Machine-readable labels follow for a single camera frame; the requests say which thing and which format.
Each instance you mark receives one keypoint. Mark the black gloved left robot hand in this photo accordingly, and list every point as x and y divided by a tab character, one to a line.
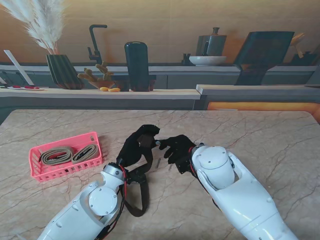
132	150

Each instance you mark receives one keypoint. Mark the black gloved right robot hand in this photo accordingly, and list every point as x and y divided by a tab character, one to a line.
180	147

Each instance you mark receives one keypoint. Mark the beige woven belt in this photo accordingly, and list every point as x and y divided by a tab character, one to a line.
85	153
56	156

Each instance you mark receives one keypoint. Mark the dark brown woven belt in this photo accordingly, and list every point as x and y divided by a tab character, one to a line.
144	197

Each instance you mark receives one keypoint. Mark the pink plastic storage basket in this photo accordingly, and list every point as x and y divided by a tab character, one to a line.
62	172

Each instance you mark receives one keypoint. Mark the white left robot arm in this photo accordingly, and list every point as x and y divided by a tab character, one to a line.
80	212

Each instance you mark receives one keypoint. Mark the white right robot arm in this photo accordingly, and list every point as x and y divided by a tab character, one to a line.
245	200

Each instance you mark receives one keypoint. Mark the orange fruit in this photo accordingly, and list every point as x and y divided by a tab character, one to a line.
103	88
114	90

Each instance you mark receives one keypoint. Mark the grey kitchen counter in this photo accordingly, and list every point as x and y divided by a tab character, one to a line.
187	77

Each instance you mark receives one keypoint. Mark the wooden bowl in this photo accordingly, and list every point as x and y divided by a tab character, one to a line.
100	84

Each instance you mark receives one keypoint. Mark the light wooden counter shelf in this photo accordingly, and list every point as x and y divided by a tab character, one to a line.
75	94

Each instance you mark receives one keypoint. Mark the green cactus plant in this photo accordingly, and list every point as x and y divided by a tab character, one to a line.
102	71

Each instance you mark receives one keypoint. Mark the black tall cylinder appliance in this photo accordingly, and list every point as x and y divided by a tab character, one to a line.
137	62

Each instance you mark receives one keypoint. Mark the small black countertop item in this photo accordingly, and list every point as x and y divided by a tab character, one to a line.
186	60

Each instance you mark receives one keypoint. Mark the pale stone counter slab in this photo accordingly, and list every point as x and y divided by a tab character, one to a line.
250	89

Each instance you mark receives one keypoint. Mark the white ceramic bowl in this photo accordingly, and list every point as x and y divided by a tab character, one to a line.
207	60

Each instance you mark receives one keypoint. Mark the dark ribbed vase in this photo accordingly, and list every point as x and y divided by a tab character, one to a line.
62	72

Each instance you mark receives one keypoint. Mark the grey lidded pot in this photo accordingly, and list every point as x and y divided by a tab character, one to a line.
215	45

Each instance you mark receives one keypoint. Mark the black kitchen faucet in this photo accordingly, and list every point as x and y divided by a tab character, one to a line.
94	42

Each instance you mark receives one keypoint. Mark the black angled slab stand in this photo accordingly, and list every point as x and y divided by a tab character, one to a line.
262	55

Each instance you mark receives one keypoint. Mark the white plate with red food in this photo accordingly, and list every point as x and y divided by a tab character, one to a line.
25	87

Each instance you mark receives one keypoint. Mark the white leaning board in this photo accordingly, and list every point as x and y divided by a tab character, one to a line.
17	66

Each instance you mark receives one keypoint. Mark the white pampas grass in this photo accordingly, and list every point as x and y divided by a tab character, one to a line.
47	27

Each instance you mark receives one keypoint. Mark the black utensil holder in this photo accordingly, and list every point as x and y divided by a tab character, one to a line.
303	58

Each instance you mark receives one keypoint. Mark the yellow kitchen utensils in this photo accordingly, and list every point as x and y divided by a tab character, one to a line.
297	38

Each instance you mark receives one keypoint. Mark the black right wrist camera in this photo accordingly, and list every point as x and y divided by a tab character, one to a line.
183	167

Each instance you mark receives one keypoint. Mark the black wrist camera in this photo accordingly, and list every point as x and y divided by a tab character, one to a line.
183	167
137	178

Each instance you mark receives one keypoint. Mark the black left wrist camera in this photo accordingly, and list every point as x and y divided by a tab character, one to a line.
137	178

